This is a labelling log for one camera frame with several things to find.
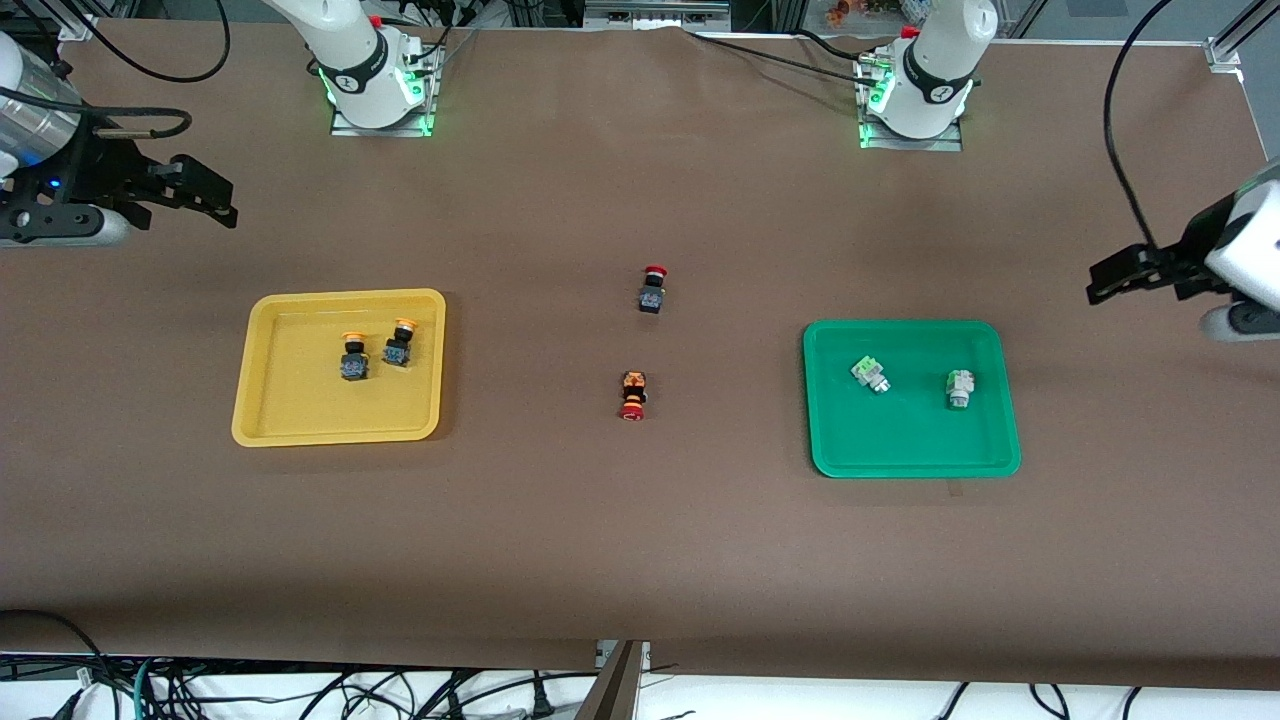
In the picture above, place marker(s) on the white table bracket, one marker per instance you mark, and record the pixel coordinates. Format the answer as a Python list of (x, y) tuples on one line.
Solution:
[(645, 655)]

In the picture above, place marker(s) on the white switch component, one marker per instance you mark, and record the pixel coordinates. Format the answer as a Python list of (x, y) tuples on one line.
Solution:
[(960, 388)]

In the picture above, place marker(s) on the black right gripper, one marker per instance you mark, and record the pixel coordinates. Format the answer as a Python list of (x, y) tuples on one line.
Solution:
[(98, 167)]

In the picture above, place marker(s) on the black power plug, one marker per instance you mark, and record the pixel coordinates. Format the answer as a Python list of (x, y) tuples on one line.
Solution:
[(542, 705)]

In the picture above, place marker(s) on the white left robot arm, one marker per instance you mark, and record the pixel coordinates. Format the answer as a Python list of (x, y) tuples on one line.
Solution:
[(935, 70)]

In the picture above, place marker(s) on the green push button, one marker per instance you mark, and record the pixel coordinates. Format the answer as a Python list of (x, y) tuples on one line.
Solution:
[(870, 374)]

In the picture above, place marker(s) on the yellow plastic tray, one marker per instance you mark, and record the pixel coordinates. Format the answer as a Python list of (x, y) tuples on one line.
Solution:
[(300, 400)]

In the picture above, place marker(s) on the brown table leg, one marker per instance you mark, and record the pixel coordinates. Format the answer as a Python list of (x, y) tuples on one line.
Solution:
[(610, 690)]

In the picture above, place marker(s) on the yellow push button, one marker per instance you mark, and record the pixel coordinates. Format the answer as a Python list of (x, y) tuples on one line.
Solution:
[(398, 352), (353, 365)]

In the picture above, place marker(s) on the metal rail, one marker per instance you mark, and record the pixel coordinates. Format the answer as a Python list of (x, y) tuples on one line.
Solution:
[(655, 15)]

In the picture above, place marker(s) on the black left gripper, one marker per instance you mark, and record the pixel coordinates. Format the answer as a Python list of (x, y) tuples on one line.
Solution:
[(1178, 262)]

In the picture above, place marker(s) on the brown table mat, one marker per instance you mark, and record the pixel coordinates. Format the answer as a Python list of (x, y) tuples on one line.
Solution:
[(640, 550)]

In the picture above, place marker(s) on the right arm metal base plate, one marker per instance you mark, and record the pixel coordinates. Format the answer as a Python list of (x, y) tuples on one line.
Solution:
[(425, 95)]

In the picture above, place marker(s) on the red button black base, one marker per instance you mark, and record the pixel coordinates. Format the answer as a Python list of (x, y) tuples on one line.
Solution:
[(652, 296)]

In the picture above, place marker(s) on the red button orange base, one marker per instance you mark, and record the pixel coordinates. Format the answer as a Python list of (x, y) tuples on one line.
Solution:
[(633, 392)]

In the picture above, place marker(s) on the green plastic tray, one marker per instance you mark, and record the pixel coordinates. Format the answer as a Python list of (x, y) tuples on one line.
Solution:
[(910, 430)]

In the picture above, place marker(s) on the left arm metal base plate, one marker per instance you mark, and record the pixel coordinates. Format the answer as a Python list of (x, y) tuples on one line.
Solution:
[(945, 143)]

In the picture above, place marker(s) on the aluminium frame corner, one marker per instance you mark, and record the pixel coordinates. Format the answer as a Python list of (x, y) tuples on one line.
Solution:
[(1240, 40), (78, 28)]

